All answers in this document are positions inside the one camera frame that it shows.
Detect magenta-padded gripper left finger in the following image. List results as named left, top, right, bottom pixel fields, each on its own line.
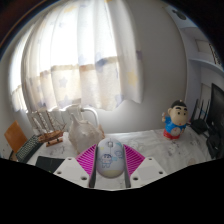
left=53, top=144, right=99, bottom=189

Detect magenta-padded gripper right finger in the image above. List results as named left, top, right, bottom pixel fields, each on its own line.
left=121, top=145, right=168, bottom=189

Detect white cartoon-print computer mouse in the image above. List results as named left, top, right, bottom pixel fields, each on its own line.
left=95, top=137, right=125, bottom=178

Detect black mouse pad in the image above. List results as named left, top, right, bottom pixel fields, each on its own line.
left=34, top=155, right=66, bottom=174

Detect white printed tablecloth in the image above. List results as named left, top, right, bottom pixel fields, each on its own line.
left=26, top=126, right=214, bottom=191

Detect large white conch shell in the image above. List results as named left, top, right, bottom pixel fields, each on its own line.
left=68, top=113, right=106, bottom=155

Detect wooden model sailing ship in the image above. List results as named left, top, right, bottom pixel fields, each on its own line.
left=30, top=109, right=68, bottom=148

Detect black keyboard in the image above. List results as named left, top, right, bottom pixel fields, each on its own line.
left=15, top=133, right=44, bottom=164

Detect cartoon boy figurine clock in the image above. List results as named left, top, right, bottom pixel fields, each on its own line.
left=161, top=99, right=189, bottom=141

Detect white radiator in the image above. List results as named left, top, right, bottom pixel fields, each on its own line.
left=31, top=103, right=101, bottom=134

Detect orange wooden chair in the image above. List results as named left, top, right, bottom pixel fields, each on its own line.
left=3, top=120, right=28, bottom=161

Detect black router with antennas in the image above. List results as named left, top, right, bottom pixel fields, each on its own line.
left=189, top=98, right=212, bottom=135

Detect black monitor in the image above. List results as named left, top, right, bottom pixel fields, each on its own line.
left=205, top=82, right=224, bottom=160

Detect sheer white curtain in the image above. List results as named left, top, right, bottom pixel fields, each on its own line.
left=9, top=0, right=145, bottom=113

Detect white shelf unit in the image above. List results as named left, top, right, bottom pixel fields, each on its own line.
left=166, top=3, right=224, bottom=118

